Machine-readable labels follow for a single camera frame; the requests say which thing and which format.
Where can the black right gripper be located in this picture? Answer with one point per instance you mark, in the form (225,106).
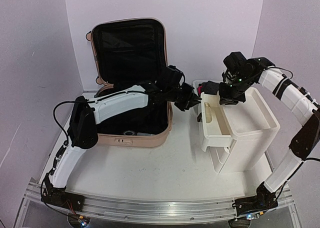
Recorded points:
(225,100)

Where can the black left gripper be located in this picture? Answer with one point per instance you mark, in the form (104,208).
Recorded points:
(193,97)

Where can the magenta red cloth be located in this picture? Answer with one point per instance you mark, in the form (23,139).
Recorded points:
(199,90)

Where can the white perforated plastic basket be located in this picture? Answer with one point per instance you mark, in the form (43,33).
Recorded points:
(198,83)

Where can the white plastic storage bin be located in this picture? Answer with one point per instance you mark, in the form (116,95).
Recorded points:
(252,127)

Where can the beige hard-shell suitcase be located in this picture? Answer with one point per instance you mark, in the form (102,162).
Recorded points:
(130,55)

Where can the small perfume bottle silver cap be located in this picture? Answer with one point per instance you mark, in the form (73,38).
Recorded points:
(208,112)

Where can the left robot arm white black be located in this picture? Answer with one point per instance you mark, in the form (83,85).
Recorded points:
(87,114)

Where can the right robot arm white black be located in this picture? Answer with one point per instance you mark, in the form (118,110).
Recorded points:
(298,114)

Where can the round tin blue lid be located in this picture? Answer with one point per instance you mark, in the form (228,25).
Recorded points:
(129,133)

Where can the aluminium front rail base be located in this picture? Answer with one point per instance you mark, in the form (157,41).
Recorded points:
(89,211)

